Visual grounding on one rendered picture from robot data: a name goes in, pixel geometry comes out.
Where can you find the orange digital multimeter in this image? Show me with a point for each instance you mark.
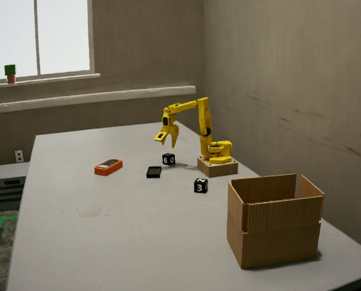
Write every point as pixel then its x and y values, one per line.
pixel 108 167

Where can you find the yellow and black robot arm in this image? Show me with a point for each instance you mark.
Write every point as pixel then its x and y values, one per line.
pixel 216 149

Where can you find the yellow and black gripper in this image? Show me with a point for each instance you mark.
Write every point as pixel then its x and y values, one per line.
pixel 173 130

